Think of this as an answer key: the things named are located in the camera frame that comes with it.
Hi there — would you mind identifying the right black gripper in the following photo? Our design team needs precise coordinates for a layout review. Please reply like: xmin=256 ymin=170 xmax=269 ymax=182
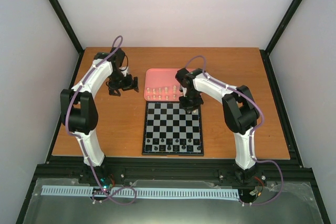
xmin=178 ymin=90 xmax=203 ymax=113

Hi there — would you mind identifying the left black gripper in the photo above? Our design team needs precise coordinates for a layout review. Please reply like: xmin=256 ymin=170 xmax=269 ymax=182
xmin=109 ymin=71 xmax=140 ymax=97

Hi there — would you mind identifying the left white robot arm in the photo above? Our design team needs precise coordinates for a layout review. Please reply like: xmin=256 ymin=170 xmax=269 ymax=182
xmin=60 ymin=47 xmax=139 ymax=184

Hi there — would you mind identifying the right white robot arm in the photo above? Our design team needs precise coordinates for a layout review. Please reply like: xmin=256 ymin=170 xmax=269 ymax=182
xmin=175 ymin=68 xmax=260 ymax=185

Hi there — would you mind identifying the black chess piece row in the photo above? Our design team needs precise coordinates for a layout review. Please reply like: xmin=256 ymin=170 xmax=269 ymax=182
xmin=143 ymin=138 xmax=203 ymax=154

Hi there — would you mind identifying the pink plastic tray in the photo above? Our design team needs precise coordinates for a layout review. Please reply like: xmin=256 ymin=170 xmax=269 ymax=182
xmin=144 ymin=68 xmax=183 ymax=102

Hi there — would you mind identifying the black and white chessboard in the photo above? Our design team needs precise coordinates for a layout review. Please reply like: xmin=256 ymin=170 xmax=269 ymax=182
xmin=142 ymin=101 xmax=204 ymax=156

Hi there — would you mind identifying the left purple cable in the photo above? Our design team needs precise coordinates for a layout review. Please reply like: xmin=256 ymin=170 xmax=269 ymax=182
xmin=64 ymin=35 xmax=137 ymax=205

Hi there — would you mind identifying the black aluminium frame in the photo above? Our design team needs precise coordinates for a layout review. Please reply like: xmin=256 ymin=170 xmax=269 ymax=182
xmin=16 ymin=0 xmax=330 ymax=223

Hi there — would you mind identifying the light blue cable duct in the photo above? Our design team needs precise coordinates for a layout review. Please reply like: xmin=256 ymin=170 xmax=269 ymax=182
xmin=40 ymin=185 xmax=239 ymax=201

